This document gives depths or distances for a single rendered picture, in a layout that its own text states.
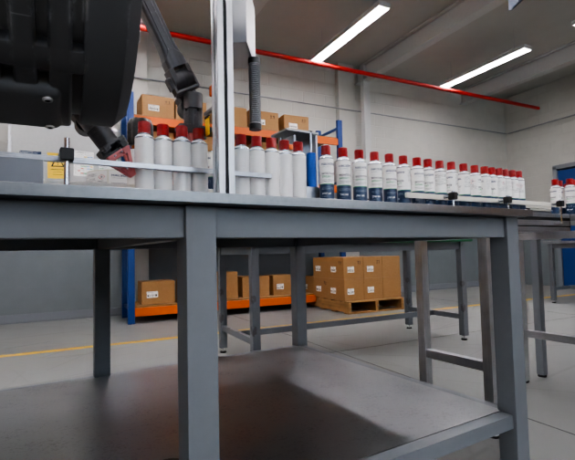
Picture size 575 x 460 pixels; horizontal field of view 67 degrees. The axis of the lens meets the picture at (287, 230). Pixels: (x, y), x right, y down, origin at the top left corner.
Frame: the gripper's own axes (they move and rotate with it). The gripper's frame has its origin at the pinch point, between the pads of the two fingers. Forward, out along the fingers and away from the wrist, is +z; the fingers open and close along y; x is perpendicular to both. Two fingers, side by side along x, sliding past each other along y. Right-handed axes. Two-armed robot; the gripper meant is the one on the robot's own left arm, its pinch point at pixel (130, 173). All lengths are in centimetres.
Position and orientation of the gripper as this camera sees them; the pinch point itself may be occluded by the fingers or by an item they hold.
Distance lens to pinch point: 125.8
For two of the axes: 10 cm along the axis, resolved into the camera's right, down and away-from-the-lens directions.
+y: -5.3, 0.5, 8.5
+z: 5.4, 7.9, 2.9
